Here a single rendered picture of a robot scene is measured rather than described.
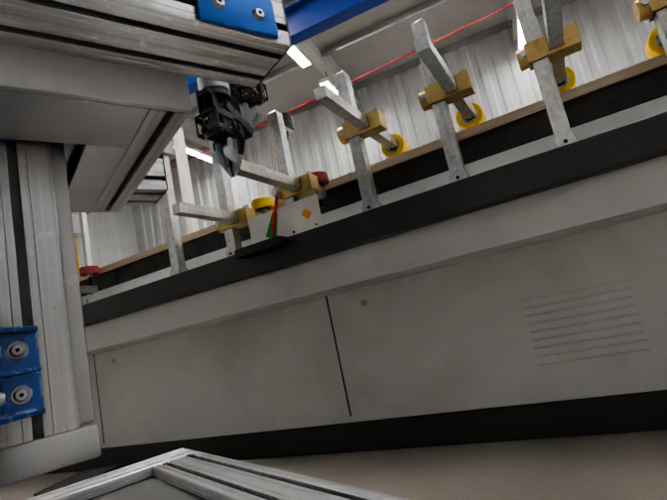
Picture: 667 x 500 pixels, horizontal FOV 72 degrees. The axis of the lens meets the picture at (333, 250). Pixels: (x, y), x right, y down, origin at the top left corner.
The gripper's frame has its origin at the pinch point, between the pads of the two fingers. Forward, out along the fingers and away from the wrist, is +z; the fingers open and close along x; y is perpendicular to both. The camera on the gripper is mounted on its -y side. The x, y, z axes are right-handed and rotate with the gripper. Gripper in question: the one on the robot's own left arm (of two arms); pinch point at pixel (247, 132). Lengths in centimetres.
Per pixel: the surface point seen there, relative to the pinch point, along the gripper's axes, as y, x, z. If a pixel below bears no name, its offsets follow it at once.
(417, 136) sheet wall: -117, 714, -255
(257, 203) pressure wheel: -17.2, 22.8, 13.3
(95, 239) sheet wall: -809, 531, -234
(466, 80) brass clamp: 61, 9, 8
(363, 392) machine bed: 4, 32, 83
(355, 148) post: 28.1, 10.2, 13.1
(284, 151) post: 5.0, 10.3, 5.2
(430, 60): 57, -10, 9
